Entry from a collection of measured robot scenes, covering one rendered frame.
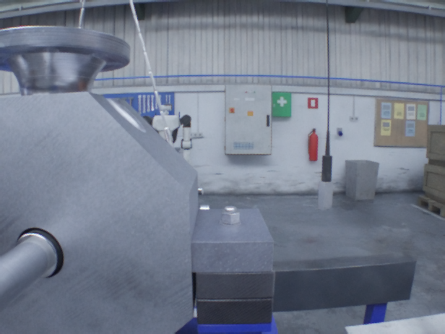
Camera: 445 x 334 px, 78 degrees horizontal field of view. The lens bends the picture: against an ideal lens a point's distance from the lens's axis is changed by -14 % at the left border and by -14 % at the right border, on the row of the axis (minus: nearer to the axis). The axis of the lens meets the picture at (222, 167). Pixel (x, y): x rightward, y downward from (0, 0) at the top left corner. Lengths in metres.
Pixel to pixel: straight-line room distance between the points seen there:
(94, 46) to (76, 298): 0.39
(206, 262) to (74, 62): 0.36
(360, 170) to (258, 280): 5.20
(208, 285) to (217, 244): 0.07
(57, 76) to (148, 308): 0.38
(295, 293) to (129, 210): 0.64
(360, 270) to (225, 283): 0.59
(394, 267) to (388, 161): 5.53
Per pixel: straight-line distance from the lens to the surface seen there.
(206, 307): 0.51
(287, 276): 0.94
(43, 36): 0.47
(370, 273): 1.03
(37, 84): 0.54
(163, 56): 5.94
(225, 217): 0.53
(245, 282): 0.49
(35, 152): 0.50
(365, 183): 5.75
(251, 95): 5.39
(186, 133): 3.39
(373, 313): 1.13
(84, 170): 0.46
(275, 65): 5.88
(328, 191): 1.44
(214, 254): 0.47
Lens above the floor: 1.28
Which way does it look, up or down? 8 degrees down
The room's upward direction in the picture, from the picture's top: straight up
